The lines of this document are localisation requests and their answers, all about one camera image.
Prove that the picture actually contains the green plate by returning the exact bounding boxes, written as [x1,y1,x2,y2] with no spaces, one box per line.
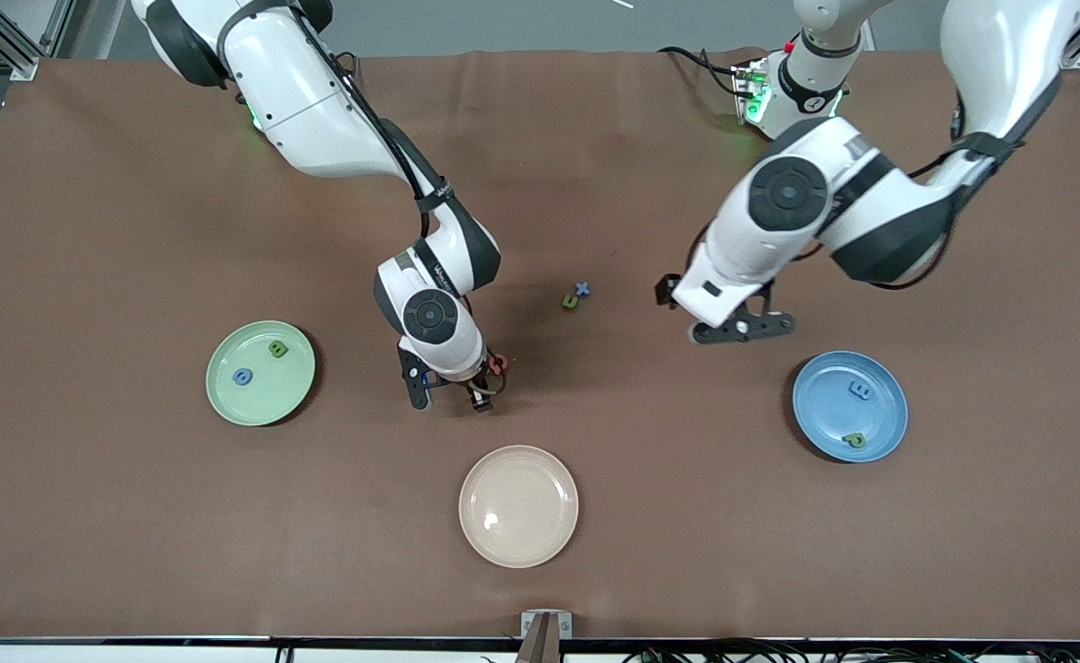
[205,320,318,427]

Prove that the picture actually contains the blue plate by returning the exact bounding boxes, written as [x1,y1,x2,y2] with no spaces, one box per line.
[792,350,910,463]

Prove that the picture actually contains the black cable bundle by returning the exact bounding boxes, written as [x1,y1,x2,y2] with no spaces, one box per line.
[618,631,1080,663]

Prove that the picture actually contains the metal camera bracket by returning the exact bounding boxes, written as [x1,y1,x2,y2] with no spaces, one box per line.
[519,610,574,663]

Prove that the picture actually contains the black arm base cable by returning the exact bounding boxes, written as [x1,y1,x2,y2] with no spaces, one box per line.
[657,44,745,100]

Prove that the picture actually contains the beige plate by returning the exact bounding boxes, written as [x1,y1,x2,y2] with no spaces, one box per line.
[459,445,580,569]

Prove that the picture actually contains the brown table cover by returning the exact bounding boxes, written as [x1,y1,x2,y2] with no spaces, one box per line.
[0,48,1080,643]

